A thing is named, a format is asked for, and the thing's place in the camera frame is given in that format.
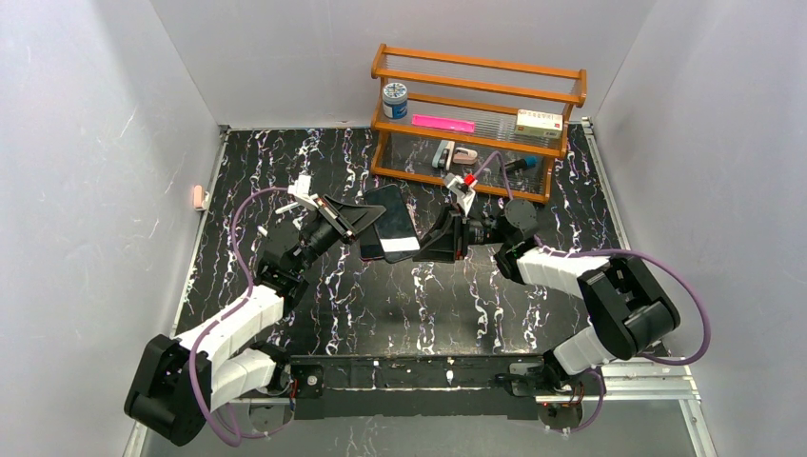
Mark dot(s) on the orange wooden shelf rack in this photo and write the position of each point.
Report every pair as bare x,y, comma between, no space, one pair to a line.
485,91

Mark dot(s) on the white red medicine box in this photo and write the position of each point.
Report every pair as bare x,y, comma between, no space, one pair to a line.
538,124

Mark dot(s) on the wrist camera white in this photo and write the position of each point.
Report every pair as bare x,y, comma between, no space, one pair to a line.
299,190
463,188

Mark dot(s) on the white marker pen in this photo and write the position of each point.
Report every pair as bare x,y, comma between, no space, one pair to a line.
286,208

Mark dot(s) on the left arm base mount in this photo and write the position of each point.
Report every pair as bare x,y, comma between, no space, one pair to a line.
272,408

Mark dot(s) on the pink flat ruler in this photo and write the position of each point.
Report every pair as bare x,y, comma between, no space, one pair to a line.
443,123

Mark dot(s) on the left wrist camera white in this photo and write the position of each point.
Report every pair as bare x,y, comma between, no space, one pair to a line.
299,190

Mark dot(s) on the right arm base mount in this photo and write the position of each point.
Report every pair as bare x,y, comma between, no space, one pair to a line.
564,412

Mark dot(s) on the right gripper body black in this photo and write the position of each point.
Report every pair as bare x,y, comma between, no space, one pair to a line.
458,230

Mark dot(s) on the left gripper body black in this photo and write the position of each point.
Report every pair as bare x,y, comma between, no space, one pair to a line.
333,215

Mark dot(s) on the phone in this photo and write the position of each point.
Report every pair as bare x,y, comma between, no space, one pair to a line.
370,246
395,228

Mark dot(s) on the white blue jar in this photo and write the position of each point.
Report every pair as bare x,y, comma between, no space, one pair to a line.
394,100

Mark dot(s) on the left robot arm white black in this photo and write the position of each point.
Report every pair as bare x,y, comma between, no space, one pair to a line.
274,289

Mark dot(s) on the black blue marker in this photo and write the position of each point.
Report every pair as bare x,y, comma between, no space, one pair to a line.
524,163

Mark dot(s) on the aluminium frame rail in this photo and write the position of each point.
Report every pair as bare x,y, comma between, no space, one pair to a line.
631,380

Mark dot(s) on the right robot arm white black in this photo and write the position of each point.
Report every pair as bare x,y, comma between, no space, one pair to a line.
627,307

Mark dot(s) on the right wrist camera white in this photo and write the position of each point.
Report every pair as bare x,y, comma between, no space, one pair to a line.
463,188

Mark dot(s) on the pink tape dispenser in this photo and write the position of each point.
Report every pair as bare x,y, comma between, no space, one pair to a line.
465,156

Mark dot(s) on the grey stapler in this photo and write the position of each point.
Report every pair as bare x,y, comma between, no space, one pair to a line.
443,156

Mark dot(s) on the pink wall hook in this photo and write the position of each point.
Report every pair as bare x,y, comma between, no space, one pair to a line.
200,198

